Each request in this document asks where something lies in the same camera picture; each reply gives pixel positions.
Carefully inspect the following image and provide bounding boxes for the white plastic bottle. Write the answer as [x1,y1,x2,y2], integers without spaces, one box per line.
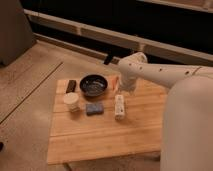
[115,95,125,120]

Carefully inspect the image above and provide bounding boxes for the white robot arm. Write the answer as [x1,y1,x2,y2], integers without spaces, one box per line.
[118,52,213,171]

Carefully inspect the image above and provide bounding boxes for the dark ceramic bowl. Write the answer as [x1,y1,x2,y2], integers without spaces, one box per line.
[79,74,108,97]

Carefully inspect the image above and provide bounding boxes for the blue sponge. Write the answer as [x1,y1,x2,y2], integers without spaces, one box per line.
[86,102,104,116]

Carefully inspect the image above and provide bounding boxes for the dark brown rectangular block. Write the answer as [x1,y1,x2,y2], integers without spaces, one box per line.
[66,80,77,93]

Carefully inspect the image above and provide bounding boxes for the white lidded jar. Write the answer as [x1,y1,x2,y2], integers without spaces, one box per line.
[63,92,79,112]

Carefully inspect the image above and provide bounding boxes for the light wooden table board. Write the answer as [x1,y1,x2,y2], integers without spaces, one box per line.
[47,80,166,164]

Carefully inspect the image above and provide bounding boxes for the grey cabinet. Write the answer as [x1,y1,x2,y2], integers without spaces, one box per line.
[0,0,36,65]

